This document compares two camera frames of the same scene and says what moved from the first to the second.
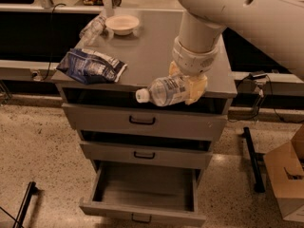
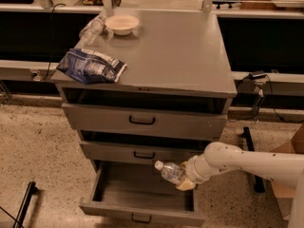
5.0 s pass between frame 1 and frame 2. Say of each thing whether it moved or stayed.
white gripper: moved
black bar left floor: stayed
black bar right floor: stayed
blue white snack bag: stayed
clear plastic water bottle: moved
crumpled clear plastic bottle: stayed
